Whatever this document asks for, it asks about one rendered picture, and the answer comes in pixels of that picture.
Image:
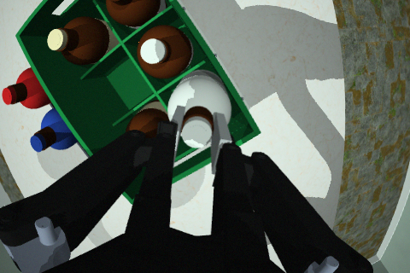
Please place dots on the blue bottle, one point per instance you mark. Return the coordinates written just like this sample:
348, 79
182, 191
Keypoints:
54, 133

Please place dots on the brown bottle with white cap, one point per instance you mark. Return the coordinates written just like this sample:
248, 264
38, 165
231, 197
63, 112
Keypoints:
169, 53
134, 13

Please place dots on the red bottle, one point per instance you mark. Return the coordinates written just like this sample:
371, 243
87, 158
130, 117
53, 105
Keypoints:
27, 90

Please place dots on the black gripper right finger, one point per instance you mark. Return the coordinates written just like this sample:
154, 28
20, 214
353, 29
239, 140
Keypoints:
299, 236

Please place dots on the brown bottle with cream cap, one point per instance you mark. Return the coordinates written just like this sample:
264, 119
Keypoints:
146, 120
84, 40

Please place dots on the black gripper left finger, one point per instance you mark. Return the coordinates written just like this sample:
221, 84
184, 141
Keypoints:
40, 231

